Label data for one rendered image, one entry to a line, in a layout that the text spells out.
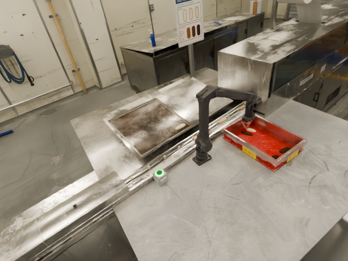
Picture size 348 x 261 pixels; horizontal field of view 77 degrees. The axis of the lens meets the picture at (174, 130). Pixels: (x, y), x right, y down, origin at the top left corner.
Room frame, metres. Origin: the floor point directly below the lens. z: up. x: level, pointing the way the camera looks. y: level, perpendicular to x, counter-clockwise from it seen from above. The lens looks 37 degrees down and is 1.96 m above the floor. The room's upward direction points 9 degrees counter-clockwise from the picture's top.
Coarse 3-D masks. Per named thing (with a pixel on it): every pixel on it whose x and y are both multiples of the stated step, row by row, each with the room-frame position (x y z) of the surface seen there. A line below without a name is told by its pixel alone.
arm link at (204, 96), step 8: (208, 88) 1.19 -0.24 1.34; (216, 88) 1.15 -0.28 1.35; (200, 96) 1.15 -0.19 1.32; (208, 96) 1.12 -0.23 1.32; (200, 104) 1.13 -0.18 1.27; (208, 104) 1.13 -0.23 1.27; (200, 112) 1.13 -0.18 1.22; (208, 112) 1.14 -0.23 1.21; (200, 120) 1.13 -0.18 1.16; (208, 120) 1.13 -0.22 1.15; (200, 128) 1.13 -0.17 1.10; (208, 128) 1.13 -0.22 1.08; (200, 136) 1.13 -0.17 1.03; (208, 136) 1.13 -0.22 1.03; (208, 144) 1.10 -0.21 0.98
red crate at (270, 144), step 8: (256, 128) 1.37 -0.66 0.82; (224, 136) 1.31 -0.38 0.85; (240, 136) 1.31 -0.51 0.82; (248, 136) 1.29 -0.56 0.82; (256, 136) 1.28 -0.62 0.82; (264, 136) 1.26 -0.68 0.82; (272, 136) 1.25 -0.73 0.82; (240, 144) 1.17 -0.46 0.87; (256, 144) 1.19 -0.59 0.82; (264, 144) 1.17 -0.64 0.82; (272, 144) 1.16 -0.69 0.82; (280, 144) 1.15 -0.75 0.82; (288, 144) 1.14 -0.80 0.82; (272, 152) 1.08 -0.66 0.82; (256, 160) 1.03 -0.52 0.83; (272, 168) 0.93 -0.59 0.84
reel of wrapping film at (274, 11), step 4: (276, 0) 2.28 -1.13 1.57; (280, 0) 2.17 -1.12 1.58; (284, 0) 2.14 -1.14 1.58; (288, 0) 2.11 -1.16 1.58; (292, 0) 2.08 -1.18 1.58; (296, 0) 2.05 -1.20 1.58; (300, 0) 2.02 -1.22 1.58; (304, 0) 2.01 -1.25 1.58; (308, 0) 2.05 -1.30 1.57; (272, 4) 2.30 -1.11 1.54; (276, 4) 2.29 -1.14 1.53; (272, 8) 2.30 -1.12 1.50; (276, 8) 2.29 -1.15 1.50; (272, 12) 2.29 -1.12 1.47; (276, 12) 2.30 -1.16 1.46; (272, 16) 2.29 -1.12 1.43; (276, 16) 2.30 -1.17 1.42; (272, 20) 2.28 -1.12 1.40; (272, 24) 2.28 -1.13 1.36; (272, 28) 2.28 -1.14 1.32
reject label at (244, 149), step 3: (243, 147) 1.13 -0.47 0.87; (243, 150) 1.13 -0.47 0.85; (246, 150) 1.10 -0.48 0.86; (249, 150) 1.09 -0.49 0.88; (246, 153) 1.10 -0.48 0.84; (249, 153) 1.08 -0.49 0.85; (252, 153) 1.06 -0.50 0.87; (294, 153) 1.00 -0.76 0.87; (297, 153) 1.02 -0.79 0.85; (252, 156) 1.06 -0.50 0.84; (255, 156) 1.04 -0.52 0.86; (291, 156) 0.98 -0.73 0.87; (294, 156) 1.00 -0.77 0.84; (255, 159) 1.04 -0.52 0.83; (288, 159) 0.97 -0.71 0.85
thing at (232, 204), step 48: (336, 144) 1.07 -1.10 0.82; (144, 192) 0.92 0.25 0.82; (192, 192) 0.86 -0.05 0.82; (240, 192) 0.81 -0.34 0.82; (288, 192) 0.76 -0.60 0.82; (336, 192) 0.71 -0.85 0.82; (144, 240) 0.61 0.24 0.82; (192, 240) 0.57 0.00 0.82; (240, 240) 0.53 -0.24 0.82; (288, 240) 0.49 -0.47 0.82
